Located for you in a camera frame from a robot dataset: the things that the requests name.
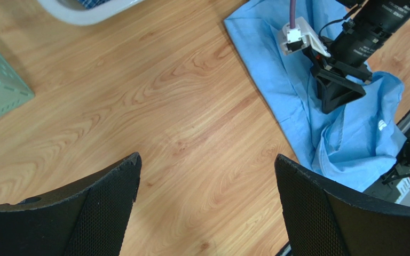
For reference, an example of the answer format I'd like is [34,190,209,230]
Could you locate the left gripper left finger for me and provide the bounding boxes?
[0,152,142,255]

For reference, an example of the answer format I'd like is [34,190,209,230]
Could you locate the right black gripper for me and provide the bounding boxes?
[302,39,374,114]

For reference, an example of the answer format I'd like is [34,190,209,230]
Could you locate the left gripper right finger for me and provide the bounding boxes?
[274,154,410,255]

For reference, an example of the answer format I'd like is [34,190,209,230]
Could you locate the light blue long sleeve shirt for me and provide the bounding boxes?
[224,1,406,192]

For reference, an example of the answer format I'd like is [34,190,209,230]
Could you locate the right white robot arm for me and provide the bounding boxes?
[303,0,410,114]

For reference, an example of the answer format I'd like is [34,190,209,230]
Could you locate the white plastic basket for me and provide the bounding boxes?
[38,0,141,26]

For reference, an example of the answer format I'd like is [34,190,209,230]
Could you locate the dark blue checkered shirt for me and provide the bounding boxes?
[77,0,110,9]

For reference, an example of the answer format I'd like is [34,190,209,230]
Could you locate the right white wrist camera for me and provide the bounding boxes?
[278,17,331,57]

